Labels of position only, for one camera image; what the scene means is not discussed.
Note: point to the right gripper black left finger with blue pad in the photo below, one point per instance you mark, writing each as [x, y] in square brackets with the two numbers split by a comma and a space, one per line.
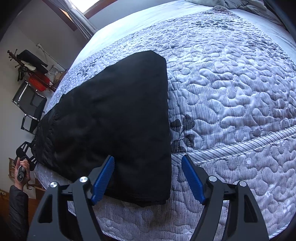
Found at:
[66, 212]

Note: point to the wooden coat rack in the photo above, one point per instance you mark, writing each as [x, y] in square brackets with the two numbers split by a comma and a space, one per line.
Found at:
[25, 68]

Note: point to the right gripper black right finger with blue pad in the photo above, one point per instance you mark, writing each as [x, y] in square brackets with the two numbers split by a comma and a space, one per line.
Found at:
[244, 219]

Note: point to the black chrome chair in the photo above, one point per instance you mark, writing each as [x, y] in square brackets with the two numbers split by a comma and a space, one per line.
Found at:
[31, 103]

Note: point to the wooden framed window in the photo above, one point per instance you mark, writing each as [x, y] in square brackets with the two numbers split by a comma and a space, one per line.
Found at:
[92, 9]

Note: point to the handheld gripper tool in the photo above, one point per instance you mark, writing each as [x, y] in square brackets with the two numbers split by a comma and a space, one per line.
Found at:
[21, 152]

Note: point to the black garment on rack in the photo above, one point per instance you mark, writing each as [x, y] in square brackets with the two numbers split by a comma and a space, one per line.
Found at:
[29, 57]

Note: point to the wooden bench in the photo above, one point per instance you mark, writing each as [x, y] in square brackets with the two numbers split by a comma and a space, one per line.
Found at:
[33, 204]

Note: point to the striped cloth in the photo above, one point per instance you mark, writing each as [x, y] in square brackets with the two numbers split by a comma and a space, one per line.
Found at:
[53, 73]

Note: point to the person's left hand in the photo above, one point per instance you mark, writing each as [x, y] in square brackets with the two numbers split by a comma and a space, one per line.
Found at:
[22, 173]

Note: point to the grey curtain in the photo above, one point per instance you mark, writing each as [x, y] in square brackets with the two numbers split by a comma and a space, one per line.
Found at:
[82, 23]

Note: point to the black pants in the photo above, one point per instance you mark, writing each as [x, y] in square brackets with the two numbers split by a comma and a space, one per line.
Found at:
[122, 112]

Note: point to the white wall rail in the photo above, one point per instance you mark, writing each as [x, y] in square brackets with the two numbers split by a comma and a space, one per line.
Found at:
[47, 54]

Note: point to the quilted grey-white mattress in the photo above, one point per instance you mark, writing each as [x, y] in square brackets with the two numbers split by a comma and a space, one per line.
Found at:
[231, 79]

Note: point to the grey crumpled blanket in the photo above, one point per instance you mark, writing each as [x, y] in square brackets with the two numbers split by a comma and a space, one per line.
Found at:
[251, 6]

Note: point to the red bag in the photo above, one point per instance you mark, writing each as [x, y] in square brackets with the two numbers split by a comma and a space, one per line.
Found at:
[39, 81]

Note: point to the black jacket sleeve forearm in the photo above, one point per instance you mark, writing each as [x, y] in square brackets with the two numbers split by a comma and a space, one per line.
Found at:
[18, 213]

